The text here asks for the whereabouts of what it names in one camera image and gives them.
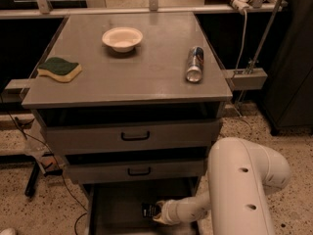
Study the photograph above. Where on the black clamp tool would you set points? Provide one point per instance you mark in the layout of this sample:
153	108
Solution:
48	166

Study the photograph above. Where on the top grey drawer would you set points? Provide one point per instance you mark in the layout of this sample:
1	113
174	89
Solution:
92	139

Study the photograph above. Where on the diagonal metal rod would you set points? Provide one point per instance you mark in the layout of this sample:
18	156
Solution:
251	64

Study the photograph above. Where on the middle grey drawer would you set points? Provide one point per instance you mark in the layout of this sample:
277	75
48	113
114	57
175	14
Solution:
135	171

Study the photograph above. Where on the grey drawer cabinet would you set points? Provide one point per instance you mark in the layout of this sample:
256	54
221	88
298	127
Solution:
147	84

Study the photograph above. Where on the bottom open grey drawer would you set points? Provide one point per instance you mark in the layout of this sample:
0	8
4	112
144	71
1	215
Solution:
118	208

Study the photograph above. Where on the black rxbar chocolate bar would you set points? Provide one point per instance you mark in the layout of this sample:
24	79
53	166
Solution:
150	210

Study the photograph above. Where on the green and yellow sponge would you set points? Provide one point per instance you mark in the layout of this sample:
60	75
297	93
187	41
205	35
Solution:
59	69

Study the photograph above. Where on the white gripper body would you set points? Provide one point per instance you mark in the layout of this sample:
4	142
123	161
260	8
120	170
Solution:
169	211

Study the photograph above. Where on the dark cabinet at right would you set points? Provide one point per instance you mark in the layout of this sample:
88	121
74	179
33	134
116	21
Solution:
287	96

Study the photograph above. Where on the silver blue drink can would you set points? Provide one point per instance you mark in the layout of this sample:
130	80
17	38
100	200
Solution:
194	68

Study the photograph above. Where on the grey metal bracket block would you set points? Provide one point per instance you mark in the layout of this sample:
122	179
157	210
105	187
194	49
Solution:
240	80

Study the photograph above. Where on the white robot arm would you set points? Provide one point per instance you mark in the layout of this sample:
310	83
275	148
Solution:
240	175

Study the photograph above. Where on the white paper bowl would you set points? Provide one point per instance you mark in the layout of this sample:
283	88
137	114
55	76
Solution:
122	39

